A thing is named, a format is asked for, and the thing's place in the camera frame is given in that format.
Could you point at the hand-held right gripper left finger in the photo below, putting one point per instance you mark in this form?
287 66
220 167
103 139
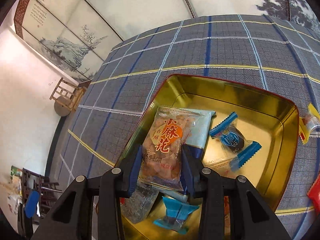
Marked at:
136 170

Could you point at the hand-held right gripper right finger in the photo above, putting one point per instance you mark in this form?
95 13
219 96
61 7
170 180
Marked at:
187 170

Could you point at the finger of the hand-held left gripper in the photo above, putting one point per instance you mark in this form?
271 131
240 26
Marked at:
32 202

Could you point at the grey sesame bar packet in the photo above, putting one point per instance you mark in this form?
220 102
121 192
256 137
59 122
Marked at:
137 205

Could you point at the light blue snack packet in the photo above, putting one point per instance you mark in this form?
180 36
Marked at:
200 130

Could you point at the blue candy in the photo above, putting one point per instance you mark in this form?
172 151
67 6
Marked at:
175 212
231 140

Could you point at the red tin box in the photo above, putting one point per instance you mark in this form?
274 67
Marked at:
262 120

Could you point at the red snack packet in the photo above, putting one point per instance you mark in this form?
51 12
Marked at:
315 197

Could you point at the yellow brown candy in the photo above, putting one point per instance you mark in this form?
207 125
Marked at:
308 120

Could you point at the dark wooden chair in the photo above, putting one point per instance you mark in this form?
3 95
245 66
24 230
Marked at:
45 182

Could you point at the pile of plastic bags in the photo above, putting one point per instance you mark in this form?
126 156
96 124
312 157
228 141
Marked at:
15 180

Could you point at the round stone disc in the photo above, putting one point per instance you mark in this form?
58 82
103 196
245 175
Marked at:
61 108

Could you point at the wooden stool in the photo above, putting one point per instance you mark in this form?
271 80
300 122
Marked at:
67 92

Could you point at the painted landscape folding screen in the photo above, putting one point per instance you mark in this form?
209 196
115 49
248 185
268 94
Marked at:
125 5

